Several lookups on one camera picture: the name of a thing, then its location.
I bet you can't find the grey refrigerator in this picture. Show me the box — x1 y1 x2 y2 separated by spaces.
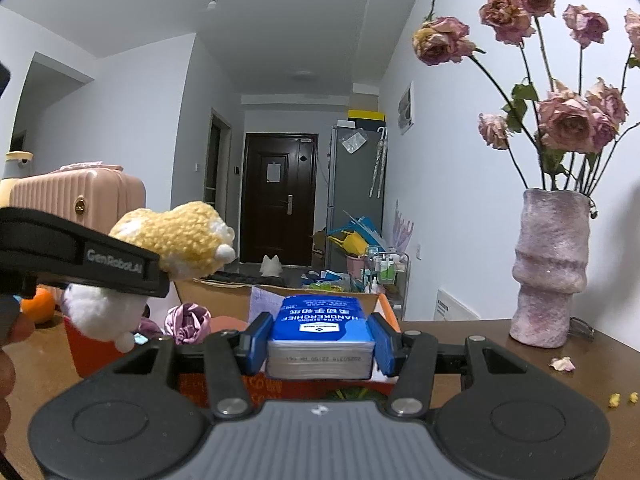
327 121 387 251

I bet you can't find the large yellow bottle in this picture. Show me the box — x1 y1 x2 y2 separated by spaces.
0 151 33 208

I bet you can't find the yellow and white plush toy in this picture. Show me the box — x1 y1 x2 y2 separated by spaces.
61 201 236 353

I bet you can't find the bunch of dried pink roses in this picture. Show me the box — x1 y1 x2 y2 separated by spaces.
412 0 640 193

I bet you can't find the black wire object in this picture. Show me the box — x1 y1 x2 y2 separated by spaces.
567 316 597 339

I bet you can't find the purple wall decoration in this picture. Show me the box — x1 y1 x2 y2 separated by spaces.
391 200 416 253

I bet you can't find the purple satin scrunchie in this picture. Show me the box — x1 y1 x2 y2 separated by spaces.
137 302 213 346

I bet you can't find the side door frame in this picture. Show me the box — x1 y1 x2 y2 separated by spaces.
204 108 234 231

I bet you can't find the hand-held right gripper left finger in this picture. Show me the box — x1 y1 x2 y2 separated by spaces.
112 312 275 420

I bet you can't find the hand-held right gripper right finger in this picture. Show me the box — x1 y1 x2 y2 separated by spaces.
367 312 528 420

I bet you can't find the pink suitcase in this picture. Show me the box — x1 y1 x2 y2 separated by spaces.
9 169 147 241

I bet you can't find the pink folded cloth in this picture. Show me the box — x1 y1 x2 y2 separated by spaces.
57 161 123 176

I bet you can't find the metal trolley cart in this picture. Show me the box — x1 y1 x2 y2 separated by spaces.
367 252 411 321

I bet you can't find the white wall panel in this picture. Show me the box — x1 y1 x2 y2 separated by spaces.
397 81 417 136

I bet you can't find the black bag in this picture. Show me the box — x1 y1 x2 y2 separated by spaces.
207 270 288 288

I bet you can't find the orange cardboard box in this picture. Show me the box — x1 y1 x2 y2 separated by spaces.
62 277 403 406

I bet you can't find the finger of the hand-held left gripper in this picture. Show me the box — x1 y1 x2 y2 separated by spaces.
120 252 172 299

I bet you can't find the dark wooden door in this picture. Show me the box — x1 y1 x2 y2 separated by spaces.
243 133 319 266

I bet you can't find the white folded umbrella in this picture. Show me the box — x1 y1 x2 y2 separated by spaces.
369 127 388 198

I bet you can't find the person's left hand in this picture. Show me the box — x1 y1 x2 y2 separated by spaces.
0 305 36 453

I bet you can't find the white board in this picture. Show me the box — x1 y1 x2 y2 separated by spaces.
434 288 482 321

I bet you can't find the blue tissue pack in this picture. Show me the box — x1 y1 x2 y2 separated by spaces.
265 294 376 381

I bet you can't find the yellow and black box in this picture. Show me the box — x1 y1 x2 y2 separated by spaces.
348 108 387 133

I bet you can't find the orange fruit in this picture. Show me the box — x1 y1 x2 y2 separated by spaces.
21 286 55 324

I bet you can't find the purple textured vase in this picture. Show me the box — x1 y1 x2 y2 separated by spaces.
510 189 592 348

